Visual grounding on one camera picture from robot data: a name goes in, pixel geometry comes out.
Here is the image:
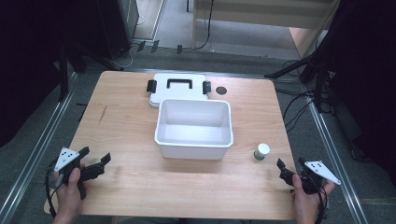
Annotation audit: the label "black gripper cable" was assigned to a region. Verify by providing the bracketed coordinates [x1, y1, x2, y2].
[313, 178, 330, 224]
[45, 158, 64, 218]

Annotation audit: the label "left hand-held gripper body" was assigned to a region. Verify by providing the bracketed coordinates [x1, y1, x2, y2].
[53, 147, 106, 201]

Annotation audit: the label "black hanging power cable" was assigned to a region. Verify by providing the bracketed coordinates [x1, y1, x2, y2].
[182, 0, 217, 52]

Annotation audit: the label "black floor cables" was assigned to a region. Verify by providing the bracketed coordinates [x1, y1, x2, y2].
[275, 87, 316, 133]

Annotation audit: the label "white plastic storage box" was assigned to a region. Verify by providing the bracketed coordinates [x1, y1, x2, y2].
[154, 98, 234, 161]

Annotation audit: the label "white floor cable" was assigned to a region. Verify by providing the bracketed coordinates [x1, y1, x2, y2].
[109, 36, 148, 71]

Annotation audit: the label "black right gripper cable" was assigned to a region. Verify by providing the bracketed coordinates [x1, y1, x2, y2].
[313, 178, 330, 224]

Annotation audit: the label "black stand legs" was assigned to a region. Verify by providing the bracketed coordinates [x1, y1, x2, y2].
[264, 46, 332, 113]

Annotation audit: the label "white lid with black handle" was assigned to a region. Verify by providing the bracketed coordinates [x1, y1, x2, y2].
[146, 73, 212, 109]

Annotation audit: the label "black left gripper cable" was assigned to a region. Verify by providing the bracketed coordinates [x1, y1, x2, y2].
[45, 158, 64, 218]

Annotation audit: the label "light wooden furniture frame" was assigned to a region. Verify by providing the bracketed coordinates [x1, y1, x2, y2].
[191, 0, 342, 60]

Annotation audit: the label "person's right hand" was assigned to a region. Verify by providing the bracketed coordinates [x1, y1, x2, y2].
[290, 174, 337, 218]

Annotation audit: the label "person's left hand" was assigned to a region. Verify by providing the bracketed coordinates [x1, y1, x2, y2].
[51, 167, 91, 217]

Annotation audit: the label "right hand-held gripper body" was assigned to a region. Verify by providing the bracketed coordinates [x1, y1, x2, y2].
[279, 160, 342, 196]

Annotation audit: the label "aluminium floor rail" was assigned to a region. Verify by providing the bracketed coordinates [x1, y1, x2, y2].
[0, 71, 79, 224]
[306, 88, 372, 224]

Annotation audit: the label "black upright stand post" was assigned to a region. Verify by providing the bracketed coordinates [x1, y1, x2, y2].
[58, 46, 70, 103]

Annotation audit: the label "small white-capped green bottle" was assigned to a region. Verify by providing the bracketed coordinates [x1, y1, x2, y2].
[253, 142, 272, 161]

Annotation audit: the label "dark cabinet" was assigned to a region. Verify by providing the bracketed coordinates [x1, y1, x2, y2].
[92, 0, 140, 60]

